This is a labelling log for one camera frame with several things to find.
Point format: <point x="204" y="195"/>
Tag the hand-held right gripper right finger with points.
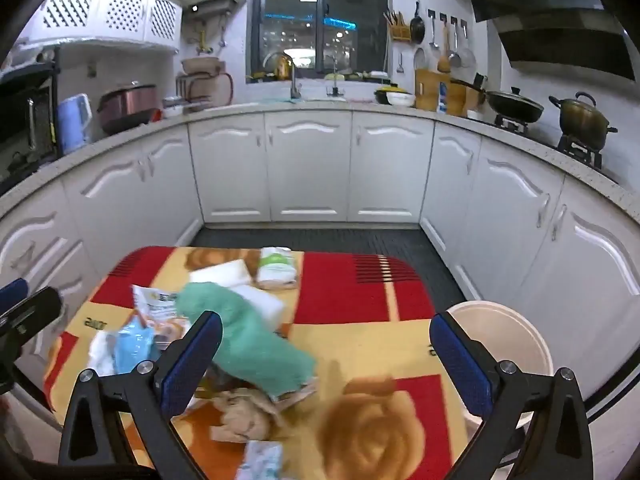
<point x="460" y="365"/>

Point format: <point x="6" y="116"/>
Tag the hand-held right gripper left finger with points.
<point x="192" y="365"/>

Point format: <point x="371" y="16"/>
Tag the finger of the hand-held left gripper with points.
<point x="35" y="310"/>
<point x="12" y="292"/>

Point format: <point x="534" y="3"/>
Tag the cream plastic bucket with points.
<point x="500" y="330"/>

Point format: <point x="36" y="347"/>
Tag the green cloth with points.
<point x="240" y="325"/>

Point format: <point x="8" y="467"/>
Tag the light blue plastic wrapper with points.
<point x="132" y="342"/>

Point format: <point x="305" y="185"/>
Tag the brown paper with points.
<point x="245" y="412"/>

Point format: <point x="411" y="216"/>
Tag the white orange snack bag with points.
<point x="155" y="302"/>

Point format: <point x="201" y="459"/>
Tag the white foam block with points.
<point x="265" y="302"/>
<point x="220" y="272"/>

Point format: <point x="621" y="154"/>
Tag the white teal printed wrapper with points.
<point x="260" y="460"/>

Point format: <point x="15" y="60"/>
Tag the green white packet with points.
<point x="276" y="265"/>

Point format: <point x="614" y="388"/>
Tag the red yellow printed blanket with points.
<point x="350" y="290"/>

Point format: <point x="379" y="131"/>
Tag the black countertop oven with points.
<point x="25" y="120"/>

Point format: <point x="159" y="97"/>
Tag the dark ribbed floor mat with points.
<point x="320" y="240"/>

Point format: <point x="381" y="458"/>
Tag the blue electric kettle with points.
<point x="75" y="125"/>

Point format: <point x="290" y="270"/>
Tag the red rice cooker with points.
<point x="127" y="105"/>

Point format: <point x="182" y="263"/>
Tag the white base kitchen cabinets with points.
<point x="310" y="165"/>

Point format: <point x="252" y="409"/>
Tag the black gas stove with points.
<point x="580" y="152"/>

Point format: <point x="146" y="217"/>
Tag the black wok with lid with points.
<point x="515" y="105"/>

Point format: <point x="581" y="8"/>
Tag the blue label bottle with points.
<point x="443" y="97"/>

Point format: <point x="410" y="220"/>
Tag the brass cooking pot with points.
<point x="582" y="120"/>

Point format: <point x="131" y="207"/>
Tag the yellow bowl with lid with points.
<point x="392" y="94"/>

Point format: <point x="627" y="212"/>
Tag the wooden cutting boards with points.
<point x="427" y="87"/>

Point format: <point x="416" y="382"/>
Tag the dish rack with basket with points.
<point x="202" y="80"/>

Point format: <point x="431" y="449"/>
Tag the steel sink faucet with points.
<point x="296" y="80"/>

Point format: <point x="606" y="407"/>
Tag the hanging wooden spatula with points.
<point x="444" y="60"/>

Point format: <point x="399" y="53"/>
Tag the hanging steel strainer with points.
<point x="462" y="57"/>

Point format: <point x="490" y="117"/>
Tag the brass kettle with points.
<point x="280" y="65"/>

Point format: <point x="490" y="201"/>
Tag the hanging steel ladle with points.
<point x="433" y="35"/>

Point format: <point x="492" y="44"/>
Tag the black hanging pan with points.
<point x="417" y="27"/>

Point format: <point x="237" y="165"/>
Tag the yellow utensil holder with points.
<point x="398" y="30"/>

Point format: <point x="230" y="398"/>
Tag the dark kitchen window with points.
<point x="320" y="30"/>

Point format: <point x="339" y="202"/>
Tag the black range hood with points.
<point x="550" y="10"/>

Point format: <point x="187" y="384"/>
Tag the white lattice wall cabinet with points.
<point x="110" y="10"/>

